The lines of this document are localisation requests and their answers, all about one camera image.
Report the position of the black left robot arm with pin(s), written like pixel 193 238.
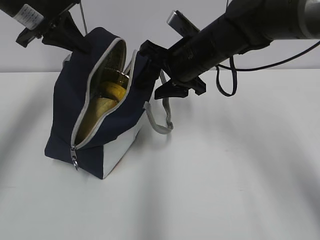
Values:
pixel 8 6

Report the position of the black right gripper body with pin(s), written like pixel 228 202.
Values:
pixel 187 59

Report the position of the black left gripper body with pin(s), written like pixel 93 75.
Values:
pixel 49 26

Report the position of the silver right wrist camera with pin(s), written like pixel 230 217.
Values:
pixel 182 25

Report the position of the yellow banana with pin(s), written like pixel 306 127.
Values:
pixel 112 91

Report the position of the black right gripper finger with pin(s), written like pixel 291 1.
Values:
pixel 146 72
pixel 171 90

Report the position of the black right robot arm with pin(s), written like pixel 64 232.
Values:
pixel 246 25

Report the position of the brown bread roll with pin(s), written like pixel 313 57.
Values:
pixel 102 105

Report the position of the navy and white lunch bag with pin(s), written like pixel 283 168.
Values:
pixel 77 136

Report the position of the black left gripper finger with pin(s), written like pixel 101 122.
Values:
pixel 75 39

